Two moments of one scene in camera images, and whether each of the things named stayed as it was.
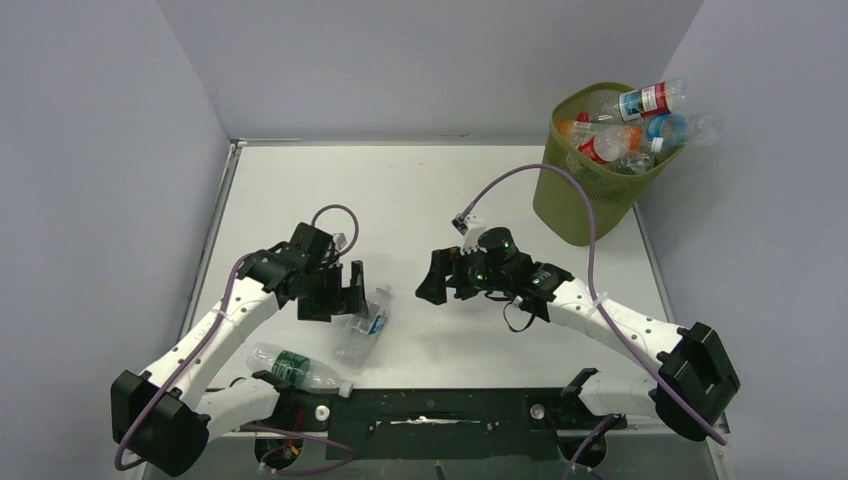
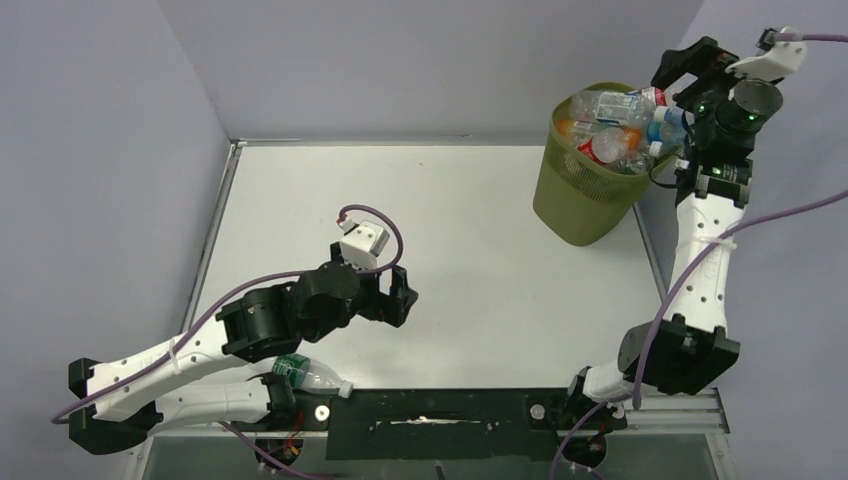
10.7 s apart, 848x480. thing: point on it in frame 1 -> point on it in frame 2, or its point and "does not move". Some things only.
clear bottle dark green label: x=301 y=372 does not move
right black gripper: x=446 y=263 -> x=704 y=60
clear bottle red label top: x=607 y=145 does not move
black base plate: x=443 y=424 does not move
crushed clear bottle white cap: x=361 y=334 -> x=619 y=107
